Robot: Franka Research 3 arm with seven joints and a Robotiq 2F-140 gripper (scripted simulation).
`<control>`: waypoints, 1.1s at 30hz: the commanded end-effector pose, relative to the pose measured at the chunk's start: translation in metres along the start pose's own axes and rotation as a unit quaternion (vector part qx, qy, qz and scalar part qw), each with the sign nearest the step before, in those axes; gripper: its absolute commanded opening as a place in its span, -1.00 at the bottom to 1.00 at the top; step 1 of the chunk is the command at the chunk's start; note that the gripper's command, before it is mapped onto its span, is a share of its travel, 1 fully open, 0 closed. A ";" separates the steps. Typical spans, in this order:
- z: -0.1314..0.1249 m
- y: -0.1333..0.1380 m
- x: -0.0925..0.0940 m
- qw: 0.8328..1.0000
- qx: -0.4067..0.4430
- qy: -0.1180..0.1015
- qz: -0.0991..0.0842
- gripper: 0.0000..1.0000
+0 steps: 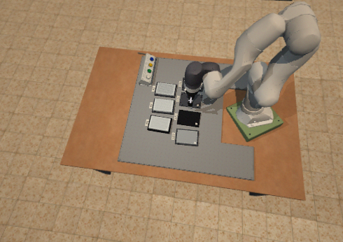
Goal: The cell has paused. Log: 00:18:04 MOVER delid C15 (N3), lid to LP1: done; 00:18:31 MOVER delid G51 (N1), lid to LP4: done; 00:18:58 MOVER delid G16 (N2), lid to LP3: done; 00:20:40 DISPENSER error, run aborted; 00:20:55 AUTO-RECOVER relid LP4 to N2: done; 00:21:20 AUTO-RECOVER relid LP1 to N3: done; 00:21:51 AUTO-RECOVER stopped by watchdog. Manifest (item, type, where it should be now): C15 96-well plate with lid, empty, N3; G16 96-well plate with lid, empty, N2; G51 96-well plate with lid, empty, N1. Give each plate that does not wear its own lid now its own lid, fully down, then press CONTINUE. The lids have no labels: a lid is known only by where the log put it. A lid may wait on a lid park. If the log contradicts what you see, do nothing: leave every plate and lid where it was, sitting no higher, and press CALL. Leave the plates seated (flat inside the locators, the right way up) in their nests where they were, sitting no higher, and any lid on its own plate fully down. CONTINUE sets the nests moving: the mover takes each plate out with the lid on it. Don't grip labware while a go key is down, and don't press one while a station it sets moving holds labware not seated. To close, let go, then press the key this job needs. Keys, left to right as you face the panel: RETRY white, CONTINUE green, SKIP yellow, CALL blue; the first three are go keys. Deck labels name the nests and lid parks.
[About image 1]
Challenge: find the grey button panel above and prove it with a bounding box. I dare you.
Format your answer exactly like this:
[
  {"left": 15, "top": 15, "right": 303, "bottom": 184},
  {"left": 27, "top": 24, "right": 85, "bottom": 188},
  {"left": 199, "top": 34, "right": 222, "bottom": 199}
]
[{"left": 138, "top": 52, "right": 156, "bottom": 86}]

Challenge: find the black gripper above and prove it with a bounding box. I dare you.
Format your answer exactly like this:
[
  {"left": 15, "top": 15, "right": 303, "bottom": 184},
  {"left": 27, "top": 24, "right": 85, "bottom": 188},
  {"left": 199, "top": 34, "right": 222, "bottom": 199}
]
[{"left": 185, "top": 91, "right": 198, "bottom": 108}]

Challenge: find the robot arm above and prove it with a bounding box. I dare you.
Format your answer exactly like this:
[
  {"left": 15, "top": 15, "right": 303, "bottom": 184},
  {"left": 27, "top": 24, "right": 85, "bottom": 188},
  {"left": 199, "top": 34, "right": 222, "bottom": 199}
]
[{"left": 184, "top": 1, "right": 321, "bottom": 128}]

